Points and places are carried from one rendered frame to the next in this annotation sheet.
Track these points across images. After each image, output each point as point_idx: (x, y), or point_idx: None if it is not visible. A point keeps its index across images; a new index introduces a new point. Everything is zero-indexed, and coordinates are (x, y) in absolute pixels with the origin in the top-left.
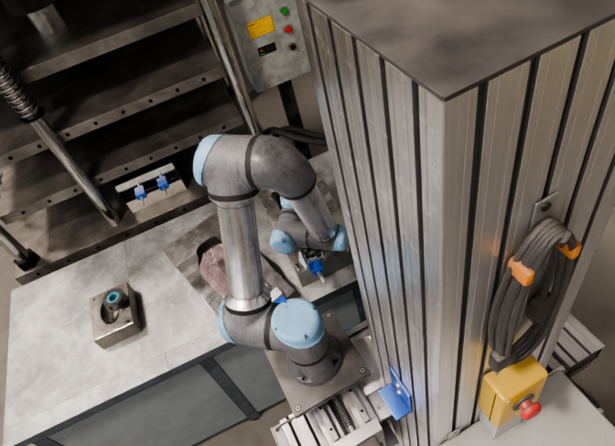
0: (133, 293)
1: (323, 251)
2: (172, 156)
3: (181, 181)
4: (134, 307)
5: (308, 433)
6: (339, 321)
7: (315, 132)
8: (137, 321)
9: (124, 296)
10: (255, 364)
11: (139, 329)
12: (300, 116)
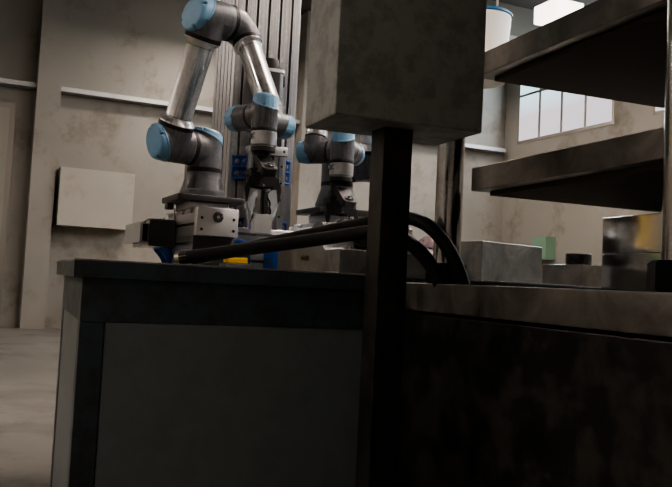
0: (576, 279)
1: (323, 208)
2: (650, 249)
3: (602, 269)
4: (561, 277)
5: None
6: (314, 207)
7: (327, 231)
8: (547, 277)
9: (566, 255)
10: None
11: (542, 279)
12: (366, 259)
